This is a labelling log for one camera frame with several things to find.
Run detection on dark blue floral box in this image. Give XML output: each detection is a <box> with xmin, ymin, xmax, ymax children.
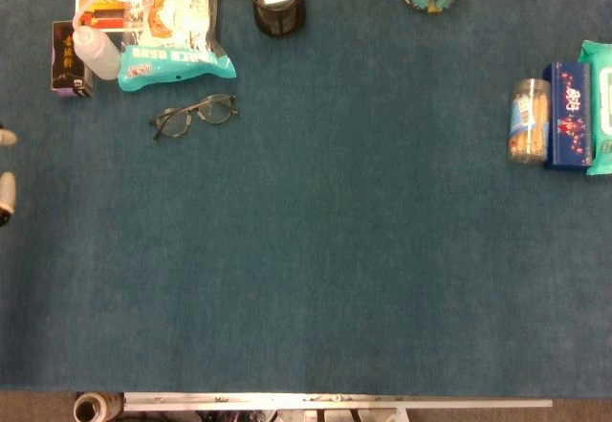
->
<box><xmin>542</xmin><ymin>61</ymin><xmax>595</xmax><ymax>171</ymax></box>

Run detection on translucent squeeze wash bottle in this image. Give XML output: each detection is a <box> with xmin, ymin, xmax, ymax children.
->
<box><xmin>71</xmin><ymin>0</ymin><xmax>121</xmax><ymax>81</ymax></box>

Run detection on clear jar of biscuit sticks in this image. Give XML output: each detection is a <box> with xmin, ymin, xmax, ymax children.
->
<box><xmin>506</xmin><ymin>78</ymin><xmax>553</xmax><ymax>168</ymax></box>

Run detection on blue felt table cover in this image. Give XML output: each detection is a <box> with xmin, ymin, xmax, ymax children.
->
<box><xmin>0</xmin><ymin>0</ymin><xmax>612</xmax><ymax>399</ymax></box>

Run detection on teal wet wipes pack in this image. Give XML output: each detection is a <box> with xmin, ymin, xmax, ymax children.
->
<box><xmin>577</xmin><ymin>39</ymin><xmax>612</xmax><ymax>177</ymax></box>

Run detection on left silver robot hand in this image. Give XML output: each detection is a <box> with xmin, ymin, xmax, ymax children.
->
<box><xmin>0</xmin><ymin>124</ymin><xmax>19</xmax><ymax>227</ymax></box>

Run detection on aluminium table edge rail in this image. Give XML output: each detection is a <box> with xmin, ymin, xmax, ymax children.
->
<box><xmin>122</xmin><ymin>391</ymin><xmax>554</xmax><ymax>413</ymax></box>

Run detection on black mesh pen holder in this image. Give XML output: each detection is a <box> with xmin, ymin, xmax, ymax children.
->
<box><xmin>245</xmin><ymin>0</ymin><xmax>308</xmax><ymax>38</ymax></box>

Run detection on teal white snack bag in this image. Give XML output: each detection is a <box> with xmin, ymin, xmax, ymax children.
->
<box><xmin>116</xmin><ymin>0</ymin><xmax>238</xmax><ymax>93</ymax></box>

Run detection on postcard with red building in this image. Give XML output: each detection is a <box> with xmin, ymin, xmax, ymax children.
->
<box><xmin>75</xmin><ymin>0</ymin><xmax>144</xmax><ymax>34</ymax></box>

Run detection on thin-framed eyeglasses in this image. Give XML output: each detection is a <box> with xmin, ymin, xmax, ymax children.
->
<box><xmin>148</xmin><ymin>93</ymin><xmax>240</xmax><ymax>142</ymax></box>

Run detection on brown tape roll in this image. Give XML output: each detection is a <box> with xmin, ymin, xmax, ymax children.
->
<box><xmin>72</xmin><ymin>391</ymin><xmax>125</xmax><ymax>422</ymax></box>

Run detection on black box gold characters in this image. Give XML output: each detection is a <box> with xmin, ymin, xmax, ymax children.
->
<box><xmin>51</xmin><ymin>20</ymin><xmax>95</xmax><ymax>99</ymax></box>

